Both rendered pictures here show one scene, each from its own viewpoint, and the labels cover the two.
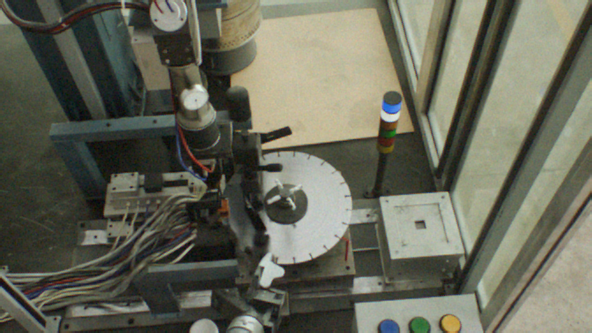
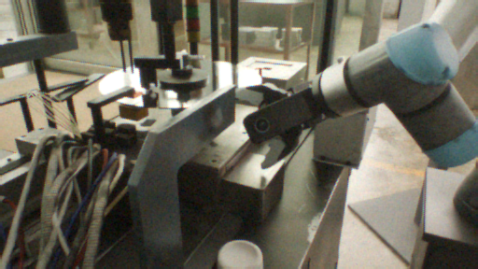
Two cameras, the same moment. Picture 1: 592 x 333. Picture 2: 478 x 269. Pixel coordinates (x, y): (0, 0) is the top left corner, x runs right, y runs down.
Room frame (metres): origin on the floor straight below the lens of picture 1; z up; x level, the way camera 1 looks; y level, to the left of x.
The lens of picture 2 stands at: (0.33, 0.63, 1.17)
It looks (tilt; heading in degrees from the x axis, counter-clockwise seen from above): 25 degrees down; 298
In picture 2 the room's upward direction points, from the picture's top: straight up
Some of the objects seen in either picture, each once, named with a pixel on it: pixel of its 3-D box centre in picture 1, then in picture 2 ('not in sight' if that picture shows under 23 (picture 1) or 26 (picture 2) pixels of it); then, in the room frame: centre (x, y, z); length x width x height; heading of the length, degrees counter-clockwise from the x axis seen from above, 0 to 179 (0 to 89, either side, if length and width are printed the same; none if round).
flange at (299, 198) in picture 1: (285, 201); (182, 73); (0.78, 0.03, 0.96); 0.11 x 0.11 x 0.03
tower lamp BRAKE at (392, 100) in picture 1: (391, 102); not in sight; (0.93, -0.24, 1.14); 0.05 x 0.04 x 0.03; 2
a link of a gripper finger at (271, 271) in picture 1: (271, 270); (255, 91); (0.59, 0.06, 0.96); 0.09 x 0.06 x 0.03; 163
